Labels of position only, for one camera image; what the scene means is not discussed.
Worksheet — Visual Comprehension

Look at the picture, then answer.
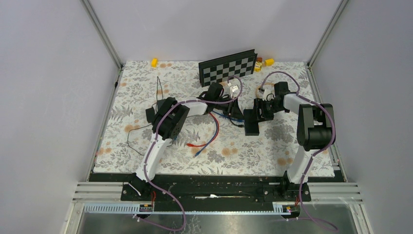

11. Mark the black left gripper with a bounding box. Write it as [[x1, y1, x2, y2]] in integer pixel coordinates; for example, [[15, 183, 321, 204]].
[[213, 97, 244, 121]]

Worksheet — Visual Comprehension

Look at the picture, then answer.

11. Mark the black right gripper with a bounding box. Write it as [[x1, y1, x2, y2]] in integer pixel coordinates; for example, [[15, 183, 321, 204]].
[[248, 98, 286, 123]]

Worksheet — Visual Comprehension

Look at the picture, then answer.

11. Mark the black ribbed network switch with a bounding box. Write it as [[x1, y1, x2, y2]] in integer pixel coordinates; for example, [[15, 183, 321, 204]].
[[243, 109, 260, 136]]

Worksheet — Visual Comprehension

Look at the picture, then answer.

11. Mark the yellow ethernet cable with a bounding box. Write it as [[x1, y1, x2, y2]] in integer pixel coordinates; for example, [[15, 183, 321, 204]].
[[255, 82, 275, 98]]

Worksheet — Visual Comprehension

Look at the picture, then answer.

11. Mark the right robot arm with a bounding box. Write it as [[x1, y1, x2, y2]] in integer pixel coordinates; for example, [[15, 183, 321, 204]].
[[245, 81, 336, 201]]

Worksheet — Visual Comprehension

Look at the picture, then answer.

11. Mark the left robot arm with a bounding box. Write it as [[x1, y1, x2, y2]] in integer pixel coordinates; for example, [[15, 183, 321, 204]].
[[135, 83, 242, 182]]

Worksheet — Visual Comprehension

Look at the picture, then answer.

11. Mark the checkerboard calibration board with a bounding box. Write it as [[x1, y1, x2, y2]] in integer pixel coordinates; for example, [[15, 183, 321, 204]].
[[199, 49, 258, 87]]

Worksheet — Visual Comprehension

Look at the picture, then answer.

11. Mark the small toy figure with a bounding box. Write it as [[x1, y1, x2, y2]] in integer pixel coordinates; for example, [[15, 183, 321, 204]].
[[254, 57, 263, 72]]

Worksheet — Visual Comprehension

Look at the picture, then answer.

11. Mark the yellow block right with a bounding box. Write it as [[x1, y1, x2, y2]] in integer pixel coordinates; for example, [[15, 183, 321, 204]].
[[264, 58, 275, 66]]

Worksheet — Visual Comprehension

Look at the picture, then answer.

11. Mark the yellow block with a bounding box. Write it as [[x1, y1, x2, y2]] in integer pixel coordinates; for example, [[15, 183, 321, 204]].
[[264, 58, 275, 66], [151, 58, 158, 68]]

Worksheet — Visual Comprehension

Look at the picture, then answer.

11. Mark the floral patterned table mat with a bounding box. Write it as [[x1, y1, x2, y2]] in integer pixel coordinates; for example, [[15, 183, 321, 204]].
[[94, 60, 336, 177]]

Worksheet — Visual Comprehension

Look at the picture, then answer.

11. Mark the yellow block left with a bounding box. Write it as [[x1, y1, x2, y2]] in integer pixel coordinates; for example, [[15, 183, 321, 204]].
[[151, 58, 158, 68]]

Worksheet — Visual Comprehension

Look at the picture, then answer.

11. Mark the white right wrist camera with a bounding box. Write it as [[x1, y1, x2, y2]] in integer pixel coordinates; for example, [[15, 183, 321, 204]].
[[262, 92, 275, 101]]

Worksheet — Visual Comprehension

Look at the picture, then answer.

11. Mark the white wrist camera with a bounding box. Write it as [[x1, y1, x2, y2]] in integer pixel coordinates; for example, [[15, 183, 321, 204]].
[[225, 82, 240, 98], [262, 92, 275, 101]]

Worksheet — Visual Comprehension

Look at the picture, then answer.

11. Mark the black ethernet cable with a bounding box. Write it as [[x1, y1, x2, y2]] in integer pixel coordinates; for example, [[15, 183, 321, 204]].
[[223, 110, 246, 127]]

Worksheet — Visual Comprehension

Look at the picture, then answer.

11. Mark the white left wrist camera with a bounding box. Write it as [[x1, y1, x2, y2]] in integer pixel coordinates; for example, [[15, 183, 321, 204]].
[[225, 82, 240, 98]]

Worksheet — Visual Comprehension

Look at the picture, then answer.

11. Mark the red ethernet cable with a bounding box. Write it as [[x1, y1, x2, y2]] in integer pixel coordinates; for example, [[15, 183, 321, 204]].
[[186, 112, 220, 148]]

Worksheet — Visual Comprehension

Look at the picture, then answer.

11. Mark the thin black power cable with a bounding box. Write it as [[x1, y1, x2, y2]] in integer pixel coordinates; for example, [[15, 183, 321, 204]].
[[127, 76, 175, 156]]

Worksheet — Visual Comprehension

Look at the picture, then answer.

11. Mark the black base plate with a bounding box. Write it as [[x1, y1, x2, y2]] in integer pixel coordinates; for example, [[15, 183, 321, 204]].
[[76, 171, 344, 215]]

